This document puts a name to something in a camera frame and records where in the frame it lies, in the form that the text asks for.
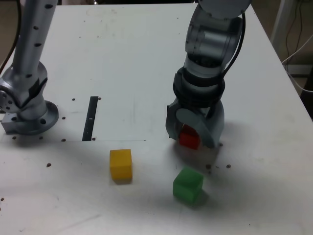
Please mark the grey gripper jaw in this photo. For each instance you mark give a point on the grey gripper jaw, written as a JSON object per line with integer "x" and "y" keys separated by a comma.
{"x": 212, "y": 127}
{"x": 171, "y": 122}

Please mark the red cube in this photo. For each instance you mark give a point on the red cube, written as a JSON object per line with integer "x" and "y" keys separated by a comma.
{"x": 188, "y": 140}

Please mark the green cube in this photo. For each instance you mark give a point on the green cube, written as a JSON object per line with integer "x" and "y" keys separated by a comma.
{"x": 187, "y": 184}

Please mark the yellow cube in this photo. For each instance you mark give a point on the yellow cube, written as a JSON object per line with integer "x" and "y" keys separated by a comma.
{"x": 121, "y": 164}

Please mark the black tape strip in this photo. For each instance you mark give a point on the black tape strip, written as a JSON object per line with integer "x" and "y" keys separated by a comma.
{"x": 90, "y": 117}

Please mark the white background post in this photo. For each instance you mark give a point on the white background post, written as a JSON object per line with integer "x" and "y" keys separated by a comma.
{"x": 280, "y": 19}

